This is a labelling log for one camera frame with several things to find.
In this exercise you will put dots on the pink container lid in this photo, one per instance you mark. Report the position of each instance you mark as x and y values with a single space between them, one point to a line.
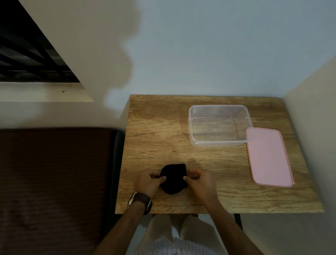
270 157

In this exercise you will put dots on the person's left hand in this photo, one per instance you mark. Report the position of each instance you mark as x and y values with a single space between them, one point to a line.
147 184

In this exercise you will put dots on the person's left forearm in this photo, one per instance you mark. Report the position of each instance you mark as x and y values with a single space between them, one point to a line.
122 231

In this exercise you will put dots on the clear plastic container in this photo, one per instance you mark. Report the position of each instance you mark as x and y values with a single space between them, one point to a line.
218 126

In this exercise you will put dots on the brown striped bed mattress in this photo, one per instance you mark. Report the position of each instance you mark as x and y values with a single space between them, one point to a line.
52 189

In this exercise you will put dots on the person's right forearm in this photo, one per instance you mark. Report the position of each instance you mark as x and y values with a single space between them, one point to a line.
233 231

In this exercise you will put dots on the white window sill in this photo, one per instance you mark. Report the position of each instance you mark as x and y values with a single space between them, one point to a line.
39 92

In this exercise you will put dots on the white trousers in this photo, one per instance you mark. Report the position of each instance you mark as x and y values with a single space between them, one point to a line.
195 227

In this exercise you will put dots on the white striped shirt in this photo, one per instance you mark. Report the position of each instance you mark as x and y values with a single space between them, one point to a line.
189 247

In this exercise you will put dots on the person's right hand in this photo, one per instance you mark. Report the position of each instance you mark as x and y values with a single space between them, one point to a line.
202 185

